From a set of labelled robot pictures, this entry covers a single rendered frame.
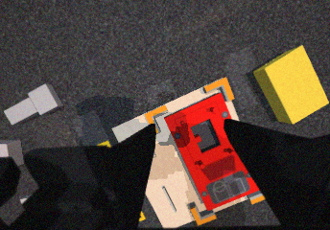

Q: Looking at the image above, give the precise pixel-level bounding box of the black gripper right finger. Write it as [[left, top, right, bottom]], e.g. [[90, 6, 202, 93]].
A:
[[224, 119, 330, 224]]

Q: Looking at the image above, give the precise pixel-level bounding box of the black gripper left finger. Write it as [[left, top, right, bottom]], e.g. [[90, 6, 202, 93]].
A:
[[24, 124, 156, 228]]

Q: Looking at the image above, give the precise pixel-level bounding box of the yellow rectangular block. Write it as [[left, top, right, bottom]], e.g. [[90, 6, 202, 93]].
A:
[[252, 46, 329, 125]]

